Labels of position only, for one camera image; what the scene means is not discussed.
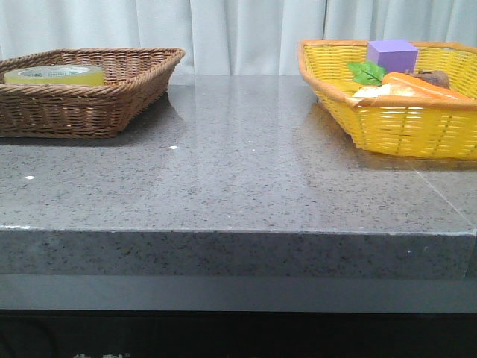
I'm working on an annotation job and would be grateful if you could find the yellow packing tape roll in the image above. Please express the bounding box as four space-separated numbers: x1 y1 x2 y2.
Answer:
4 65 105 86

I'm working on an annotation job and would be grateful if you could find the white curtain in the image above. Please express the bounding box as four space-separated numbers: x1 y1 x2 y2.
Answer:
1 1 476 75

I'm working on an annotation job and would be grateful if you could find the brown wicker basket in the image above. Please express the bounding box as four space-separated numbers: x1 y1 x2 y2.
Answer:
1 48 186 139

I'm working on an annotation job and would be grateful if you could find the green plastic leaf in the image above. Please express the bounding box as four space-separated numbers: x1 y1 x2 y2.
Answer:
347 60 388 86

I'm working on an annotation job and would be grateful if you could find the yellow wicker basket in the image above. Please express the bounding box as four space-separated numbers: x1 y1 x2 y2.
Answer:
297 40 476 160

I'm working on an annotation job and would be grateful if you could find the purple foam cube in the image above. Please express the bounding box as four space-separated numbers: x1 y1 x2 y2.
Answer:
367 39 419 72

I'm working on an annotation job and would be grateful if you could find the orange toy carrot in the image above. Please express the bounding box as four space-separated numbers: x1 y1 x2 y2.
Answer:
382 72 470 100

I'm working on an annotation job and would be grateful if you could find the brown ginger root toy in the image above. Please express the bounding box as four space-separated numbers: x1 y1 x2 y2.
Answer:
406 70 450 89

